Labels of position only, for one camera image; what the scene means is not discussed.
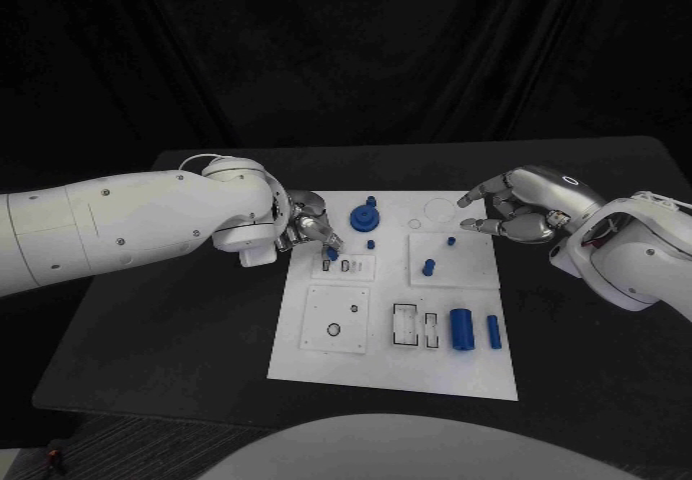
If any blue gear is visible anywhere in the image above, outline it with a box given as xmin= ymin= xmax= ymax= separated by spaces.
xmin=348 ymin=204 xmax=381 ymax=233

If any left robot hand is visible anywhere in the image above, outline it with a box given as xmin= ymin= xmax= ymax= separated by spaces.
xmin=273 ymin=189 xmax=347 ymax=254

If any white task board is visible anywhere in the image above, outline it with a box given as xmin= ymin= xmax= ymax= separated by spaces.
xmin=266 ymin=190 xmax=520 ymax=402

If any white cable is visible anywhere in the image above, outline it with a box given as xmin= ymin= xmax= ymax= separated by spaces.
xmin=634 ymin=190 xmax=692 ymax=211
xmin=178 ymin=154 xmax=226 ymax=173

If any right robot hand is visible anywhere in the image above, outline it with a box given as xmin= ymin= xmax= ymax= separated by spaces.
xmin=456 ymin=165 xmax=609 ymax=245

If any thick blue cylinder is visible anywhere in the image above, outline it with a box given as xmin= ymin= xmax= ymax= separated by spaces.
xmin=449 ymin=307 xmax=478 ymax=352

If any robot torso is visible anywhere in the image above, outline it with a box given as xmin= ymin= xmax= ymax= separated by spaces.
xmin=195 ymin=413 xmax=647 ymax=480

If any thin blue cylinder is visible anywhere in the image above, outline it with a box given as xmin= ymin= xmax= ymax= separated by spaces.
xmin=485 ymin=314 xmax=504 ymax=350

